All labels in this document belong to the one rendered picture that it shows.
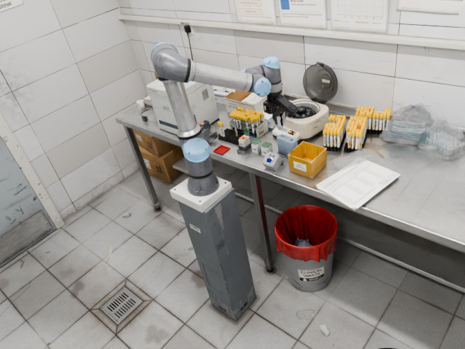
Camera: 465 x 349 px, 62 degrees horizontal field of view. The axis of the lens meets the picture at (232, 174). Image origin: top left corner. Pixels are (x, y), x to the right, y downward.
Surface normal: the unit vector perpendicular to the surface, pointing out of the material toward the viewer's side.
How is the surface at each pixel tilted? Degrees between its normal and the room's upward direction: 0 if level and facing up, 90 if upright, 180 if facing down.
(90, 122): 90
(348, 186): 0
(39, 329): 0
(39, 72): 90
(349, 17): 93
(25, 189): 90
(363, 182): 0
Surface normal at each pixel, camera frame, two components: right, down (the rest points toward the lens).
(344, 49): -0.65, 0.54
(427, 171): -0.16, -0.79
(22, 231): 0.75, 0.29
